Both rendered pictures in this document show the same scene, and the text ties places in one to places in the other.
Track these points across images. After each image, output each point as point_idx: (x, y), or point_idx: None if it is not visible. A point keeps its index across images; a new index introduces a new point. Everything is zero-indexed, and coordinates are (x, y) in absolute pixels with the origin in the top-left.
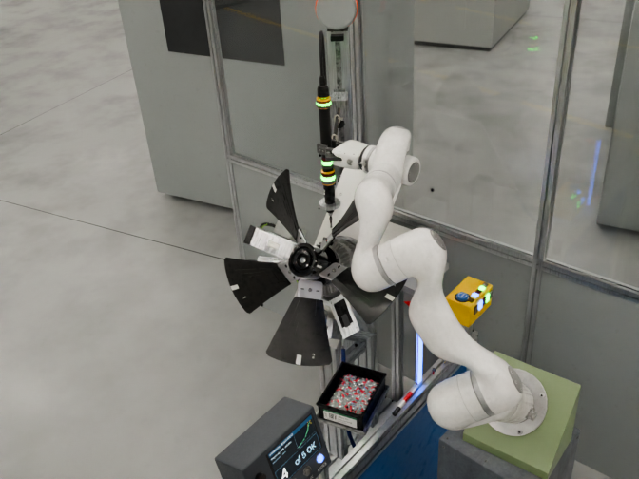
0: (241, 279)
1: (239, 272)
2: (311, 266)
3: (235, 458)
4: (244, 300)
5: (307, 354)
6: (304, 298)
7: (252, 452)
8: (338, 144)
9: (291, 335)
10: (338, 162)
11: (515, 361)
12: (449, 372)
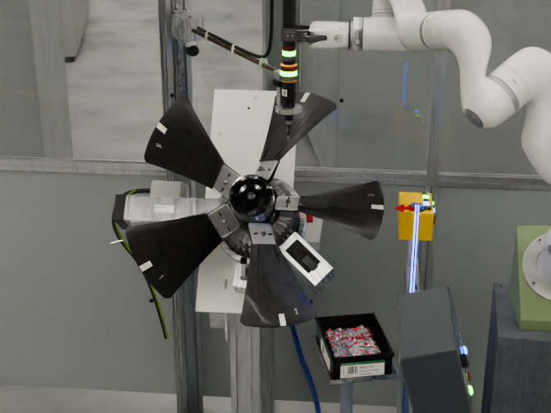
0: (155, 251)
1: (152, 241)
2: (267, 198)
3: (429, 347)
4: (161, 281)
5: (289, 311)
6: (262, 245)
7: (442, 335)
8: (301, 29)
9: (264, 291)
10: (322, 41)
11: (543, 228)
12: None
